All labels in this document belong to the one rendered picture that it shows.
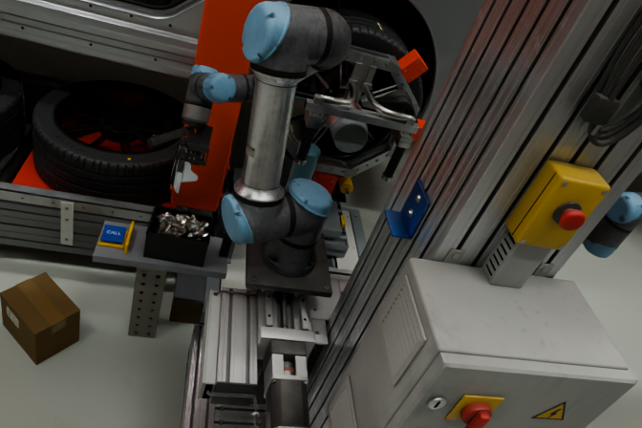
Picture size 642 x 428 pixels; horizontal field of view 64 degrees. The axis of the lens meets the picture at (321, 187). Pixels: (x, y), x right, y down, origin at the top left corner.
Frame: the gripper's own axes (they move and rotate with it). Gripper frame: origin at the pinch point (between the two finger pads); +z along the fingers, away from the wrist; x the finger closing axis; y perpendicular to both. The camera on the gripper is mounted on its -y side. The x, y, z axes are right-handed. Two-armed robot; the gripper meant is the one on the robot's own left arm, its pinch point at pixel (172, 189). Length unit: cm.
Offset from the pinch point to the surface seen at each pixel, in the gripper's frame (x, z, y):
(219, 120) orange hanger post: 17.3, -22.4, 11.3
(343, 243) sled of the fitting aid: 80, 20, 92
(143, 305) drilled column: 42, 48, 3
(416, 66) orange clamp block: 23, -59, 78
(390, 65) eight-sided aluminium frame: 25, -57, 69
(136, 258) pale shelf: 26.3, 27.3, -4.2
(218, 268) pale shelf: 23.5, 26.4, 22.4
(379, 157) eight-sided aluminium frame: 45, -24, 83
